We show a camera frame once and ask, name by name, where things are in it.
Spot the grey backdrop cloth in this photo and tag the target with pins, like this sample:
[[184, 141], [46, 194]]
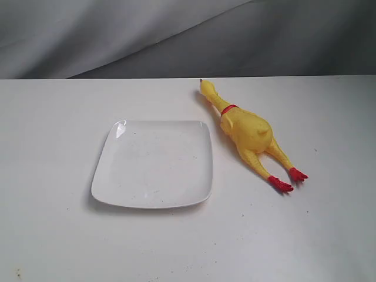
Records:
[[185, 39]]

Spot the yellow rubber chicken toy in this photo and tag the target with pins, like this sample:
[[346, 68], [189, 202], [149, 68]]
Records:
[[252, 135]]

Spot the white square plate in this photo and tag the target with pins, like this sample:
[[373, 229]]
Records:
[[155, 165]]

